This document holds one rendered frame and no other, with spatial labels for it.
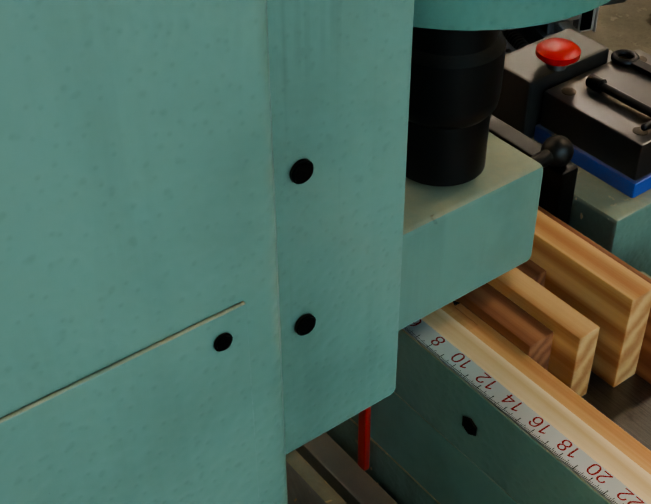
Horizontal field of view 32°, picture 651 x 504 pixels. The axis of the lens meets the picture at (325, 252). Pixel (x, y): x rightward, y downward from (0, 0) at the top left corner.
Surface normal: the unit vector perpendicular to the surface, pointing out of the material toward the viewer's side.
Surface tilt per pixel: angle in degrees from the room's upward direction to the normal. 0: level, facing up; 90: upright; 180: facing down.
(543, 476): 90
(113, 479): 90
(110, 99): 90
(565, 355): 90
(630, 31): 0
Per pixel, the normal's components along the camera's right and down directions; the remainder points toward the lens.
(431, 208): 0.00, -0.78
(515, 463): -0.80, 0.38
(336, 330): 0.60, 0.50
